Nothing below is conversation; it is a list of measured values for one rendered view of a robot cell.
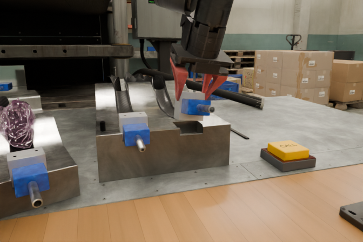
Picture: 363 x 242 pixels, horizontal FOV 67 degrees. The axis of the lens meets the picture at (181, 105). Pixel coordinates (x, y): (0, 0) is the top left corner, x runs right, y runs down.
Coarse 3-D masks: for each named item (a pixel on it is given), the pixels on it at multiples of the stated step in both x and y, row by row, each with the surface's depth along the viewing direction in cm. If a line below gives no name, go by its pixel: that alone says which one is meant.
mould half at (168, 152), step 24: (96, 96) 73; (144, 96) 76; (96, 120) 59; (168, 120) 58; (216, 120) 58; (96, 144) 49; (120, 144) 50; (168, 144) 53; (192, 144) 54; (216, 144) 56; (120, 168) 51; (144, 168) 52; (168, 168) 54; (192, 168) 55
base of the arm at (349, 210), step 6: (354, 204) 42; (360, 204) 42; (342, 210) 41; (348, 210) 41; (354, 210) 41; (360, 210) 41; (342, 216) 40; (348, 216) 40; (354, 216) 39; (360, 216) 39; (354, 222) 39; (360, 222) 38; (360, 228) 38
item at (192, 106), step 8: (184, 96) 52; (192, 96) 53; (200, 96) 53; (176, 104) 54; (184, 104) 50; (192, 104) 49; (200, 104) 48; (208, 104) 49; (176, 112) 54; (184, 112) 50; (192, 112) 49; (200, 112) 49; (208, 112) 45; (200, 120) 53
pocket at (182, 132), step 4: (192, 120) 58; (196, 120) 58; (176, 124) 57; (180, 124) 57; (184, 124) 58; (188, 124) 58; (192, 124) 58; (196, 124) 58; (200, 124) 56; (180, 128) 58; (184, 128) 58; (188, 128) 58; (192, 128) 58; (196, 128) 59; (200, 128) 56; (180, 132) 58; (184, 132) 58; (188, 132) 58; (192, 132) 58; (196, 132) 59; (200, 132) 56
